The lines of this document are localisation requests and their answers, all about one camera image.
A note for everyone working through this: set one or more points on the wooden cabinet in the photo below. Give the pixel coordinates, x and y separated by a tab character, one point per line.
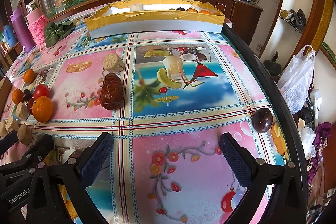
244	19

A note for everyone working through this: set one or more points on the small orange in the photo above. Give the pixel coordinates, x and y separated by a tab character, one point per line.
29	76
17	96

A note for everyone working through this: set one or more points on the blue jug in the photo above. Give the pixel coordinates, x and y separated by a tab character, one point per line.
8	36

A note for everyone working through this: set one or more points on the purple bottle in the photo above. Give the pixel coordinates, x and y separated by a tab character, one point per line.
22	29

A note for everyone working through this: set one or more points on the large dried red date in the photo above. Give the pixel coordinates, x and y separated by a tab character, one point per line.
111	95

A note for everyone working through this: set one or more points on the red tomato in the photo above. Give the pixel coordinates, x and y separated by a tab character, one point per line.
41	91

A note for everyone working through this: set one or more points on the bottle with pink knitted sleeve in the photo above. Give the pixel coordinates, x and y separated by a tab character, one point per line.
38	27

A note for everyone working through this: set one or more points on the beige cake cylinder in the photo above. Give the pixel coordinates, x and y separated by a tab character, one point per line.
11	124
2	128
25	134
22	111

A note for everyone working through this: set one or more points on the dark shoes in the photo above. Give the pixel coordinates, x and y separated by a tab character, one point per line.
298	18

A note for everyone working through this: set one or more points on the brown cardboard box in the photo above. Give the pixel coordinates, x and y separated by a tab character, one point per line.
4	94

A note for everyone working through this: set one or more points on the printed tablecloth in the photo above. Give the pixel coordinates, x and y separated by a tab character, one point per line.
183	111

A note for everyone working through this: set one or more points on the large orange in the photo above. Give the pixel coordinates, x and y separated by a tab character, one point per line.
42	109

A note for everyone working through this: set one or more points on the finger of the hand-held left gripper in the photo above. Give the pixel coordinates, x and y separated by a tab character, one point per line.
8	140
39	148

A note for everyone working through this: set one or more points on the dark round fruit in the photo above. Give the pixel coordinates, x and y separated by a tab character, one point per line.
180	9

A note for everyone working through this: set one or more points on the beige sponge cake chunk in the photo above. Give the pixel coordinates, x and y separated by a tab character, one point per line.
113	63

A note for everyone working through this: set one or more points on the dark purple passion fruit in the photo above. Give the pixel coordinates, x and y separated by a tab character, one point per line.
262	120

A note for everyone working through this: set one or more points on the small dark red fruit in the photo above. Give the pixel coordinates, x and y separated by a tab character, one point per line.
27	95
30	106

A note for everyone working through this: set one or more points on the white plastic bag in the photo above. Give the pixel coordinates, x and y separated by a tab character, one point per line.
296	82

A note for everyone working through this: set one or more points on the purple cloth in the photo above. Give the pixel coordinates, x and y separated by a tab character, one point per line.
321	134

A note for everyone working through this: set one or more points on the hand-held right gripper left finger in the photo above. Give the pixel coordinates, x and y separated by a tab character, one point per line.
97	158

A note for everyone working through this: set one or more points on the small crumpled white bag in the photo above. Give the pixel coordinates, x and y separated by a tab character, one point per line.
307	140

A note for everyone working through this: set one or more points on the green leafy vegetable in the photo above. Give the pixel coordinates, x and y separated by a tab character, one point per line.
56	32

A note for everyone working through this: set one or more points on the long yellow box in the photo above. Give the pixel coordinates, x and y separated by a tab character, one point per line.
157	23

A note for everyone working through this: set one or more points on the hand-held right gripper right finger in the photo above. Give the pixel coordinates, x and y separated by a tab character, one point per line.
236	161

